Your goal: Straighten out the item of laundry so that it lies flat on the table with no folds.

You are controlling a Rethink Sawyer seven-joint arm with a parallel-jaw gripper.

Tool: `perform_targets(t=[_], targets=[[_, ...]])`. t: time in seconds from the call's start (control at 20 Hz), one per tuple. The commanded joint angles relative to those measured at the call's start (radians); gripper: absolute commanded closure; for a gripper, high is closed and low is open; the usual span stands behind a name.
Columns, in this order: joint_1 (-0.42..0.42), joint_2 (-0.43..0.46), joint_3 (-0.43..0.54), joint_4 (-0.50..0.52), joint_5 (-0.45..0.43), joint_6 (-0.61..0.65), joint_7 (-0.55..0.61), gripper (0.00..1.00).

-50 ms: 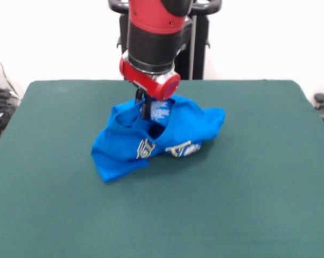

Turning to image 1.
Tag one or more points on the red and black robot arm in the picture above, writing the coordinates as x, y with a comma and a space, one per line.
156, 35

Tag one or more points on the blue printed T-shirt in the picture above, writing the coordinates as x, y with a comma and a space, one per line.
178, 129

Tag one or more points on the dark green table cloth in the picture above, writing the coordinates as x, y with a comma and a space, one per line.
232, 201

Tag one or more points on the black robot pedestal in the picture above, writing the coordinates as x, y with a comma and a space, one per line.
199, 48

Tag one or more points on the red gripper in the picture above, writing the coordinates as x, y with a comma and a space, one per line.
151, 83

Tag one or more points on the black office chair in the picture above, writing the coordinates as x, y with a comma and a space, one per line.
321, 98

